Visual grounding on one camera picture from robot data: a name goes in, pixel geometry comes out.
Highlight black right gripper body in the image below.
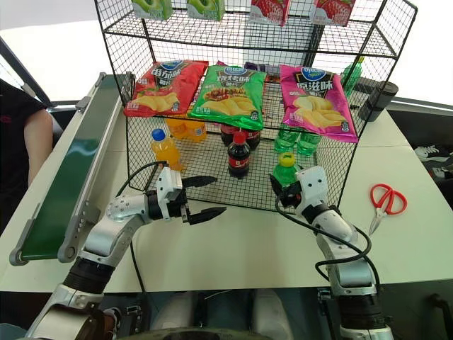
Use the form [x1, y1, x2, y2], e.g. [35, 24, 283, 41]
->
[277, 181, 302, 210]

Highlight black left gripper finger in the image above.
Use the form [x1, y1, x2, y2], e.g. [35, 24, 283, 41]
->
[187, 207, 228, 227]
[181, 175, 218, 190]

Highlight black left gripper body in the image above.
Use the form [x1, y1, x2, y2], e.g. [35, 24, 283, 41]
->
[162, 188, 194, 225]

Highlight green conveyor belt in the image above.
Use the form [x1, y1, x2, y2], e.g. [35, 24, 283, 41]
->
[9, 72, 135, 266]

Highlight green soda bottle yellow cap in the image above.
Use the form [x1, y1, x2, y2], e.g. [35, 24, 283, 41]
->
[271, 152, 299, 188]

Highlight cola bottle red cap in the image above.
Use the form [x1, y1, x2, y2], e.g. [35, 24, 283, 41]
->
[227, 132, 251, 179]

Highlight orange soda bottle blue cap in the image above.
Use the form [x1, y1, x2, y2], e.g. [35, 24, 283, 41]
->
[150, 128, 183, 173]

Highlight green chips bag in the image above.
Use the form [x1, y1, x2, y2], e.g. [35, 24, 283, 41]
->
[187, 64, 268, 131]

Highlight pink chips bag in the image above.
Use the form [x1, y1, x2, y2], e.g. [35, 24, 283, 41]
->
[279, 64, 359, 144]

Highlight red chips bag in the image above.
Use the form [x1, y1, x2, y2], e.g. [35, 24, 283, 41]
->
[123, 59, 210, 118]

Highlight white robot leg cover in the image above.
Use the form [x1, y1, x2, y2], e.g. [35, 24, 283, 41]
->
[154, 290, 200, 340]
[251, 288, 286, 340]

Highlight purple packets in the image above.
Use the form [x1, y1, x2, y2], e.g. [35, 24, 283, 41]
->
[243, 62, 281, 84]

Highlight black cylindrical tumbler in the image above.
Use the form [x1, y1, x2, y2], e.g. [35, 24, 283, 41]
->
[358, 80, 399, 123]

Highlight slim green bottle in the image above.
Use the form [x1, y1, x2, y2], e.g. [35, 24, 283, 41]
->
[341, 56, 365, 98]

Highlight black and white sneaker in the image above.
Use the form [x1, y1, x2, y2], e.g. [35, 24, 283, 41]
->
[413, 143, 453, 164]

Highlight person in black shirt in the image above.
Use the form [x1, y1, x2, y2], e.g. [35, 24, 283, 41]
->
[0, 79, 55, 227]

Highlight green apple juice box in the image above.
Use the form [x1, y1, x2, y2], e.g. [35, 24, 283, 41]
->
[131, 0, 174, 21]
[186, 0, 226, 21]

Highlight red strawberry juice box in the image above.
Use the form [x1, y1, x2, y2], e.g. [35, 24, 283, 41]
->
[250, 0, 289, 28]
[313, 0, 357, 28]

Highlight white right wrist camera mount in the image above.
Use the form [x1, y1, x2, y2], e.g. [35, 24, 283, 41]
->
[294, 165, 330, 217]

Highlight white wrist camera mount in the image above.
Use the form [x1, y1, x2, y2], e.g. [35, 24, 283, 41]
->
[155, 166, 185, 207]
[294, 165, 330, 217]

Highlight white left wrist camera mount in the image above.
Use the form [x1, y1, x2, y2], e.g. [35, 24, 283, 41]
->
[155, 166, 185, 207]

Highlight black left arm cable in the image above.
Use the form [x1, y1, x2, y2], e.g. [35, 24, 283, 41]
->
[115, 161, 169, 295]

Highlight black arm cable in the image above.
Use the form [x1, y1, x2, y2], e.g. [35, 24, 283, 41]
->
[115, 161, 169, 295]
[275, 193, 382, 295]

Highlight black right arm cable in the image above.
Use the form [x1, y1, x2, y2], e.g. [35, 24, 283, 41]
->
[275, 193, 382, 295]

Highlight red handled scissors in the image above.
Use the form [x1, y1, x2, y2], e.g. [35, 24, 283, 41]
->
[367, 183, 408, 237]

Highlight black wire rack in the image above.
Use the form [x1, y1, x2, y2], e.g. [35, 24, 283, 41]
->
[93, 0, 418, 215]

